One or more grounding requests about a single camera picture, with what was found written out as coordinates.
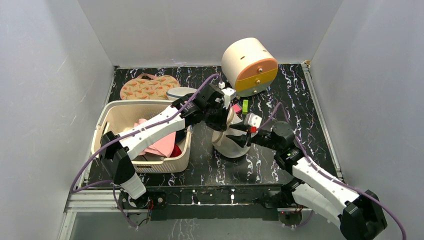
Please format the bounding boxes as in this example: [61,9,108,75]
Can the beige-trimmed white mesh laundry bag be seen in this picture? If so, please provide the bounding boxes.
[211,128,251,159]

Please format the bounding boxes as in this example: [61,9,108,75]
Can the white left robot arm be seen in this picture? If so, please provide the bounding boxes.
[95,84,236,208]

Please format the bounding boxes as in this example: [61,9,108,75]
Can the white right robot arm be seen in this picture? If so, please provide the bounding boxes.
[228,121,388,240]

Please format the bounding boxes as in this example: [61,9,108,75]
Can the blue-trimmed white mesh laundry bag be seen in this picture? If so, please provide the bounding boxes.
[166,86,197,101]

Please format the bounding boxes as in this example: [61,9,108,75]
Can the cream plastic laundry basket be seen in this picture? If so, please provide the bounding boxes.
[91,99,192,174]

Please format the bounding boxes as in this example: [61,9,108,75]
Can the pink block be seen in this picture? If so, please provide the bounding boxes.
[232,103,242,114]

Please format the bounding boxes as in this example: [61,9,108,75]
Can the green block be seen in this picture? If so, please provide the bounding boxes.
[242,99,249,115]

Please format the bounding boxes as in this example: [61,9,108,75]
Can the dark clothes in basket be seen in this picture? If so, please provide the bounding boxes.
[170,127,192,158]

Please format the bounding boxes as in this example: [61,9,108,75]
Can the cream round drawer cabinet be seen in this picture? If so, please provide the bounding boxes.
[221,37,279,97]

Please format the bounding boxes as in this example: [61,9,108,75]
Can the pink cloth in basket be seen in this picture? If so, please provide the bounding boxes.
[139,132,182,158]

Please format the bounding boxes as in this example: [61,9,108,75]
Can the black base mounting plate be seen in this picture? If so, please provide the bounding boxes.
[118,184,306,223]

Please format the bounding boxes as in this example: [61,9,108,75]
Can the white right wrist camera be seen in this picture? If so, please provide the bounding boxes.
[243,113,262,133]

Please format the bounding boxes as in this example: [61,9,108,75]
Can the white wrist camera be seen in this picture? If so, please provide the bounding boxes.
[218,81,237,109]
[243,113,262,133]

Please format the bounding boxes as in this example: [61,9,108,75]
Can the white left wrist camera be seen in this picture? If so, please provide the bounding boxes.
[218,81,237,109]

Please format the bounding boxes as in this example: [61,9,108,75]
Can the aluminium table edge rail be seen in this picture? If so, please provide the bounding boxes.
[59,188,153,240]

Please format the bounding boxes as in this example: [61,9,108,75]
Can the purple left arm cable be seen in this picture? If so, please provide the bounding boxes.
[69,73,223,194]

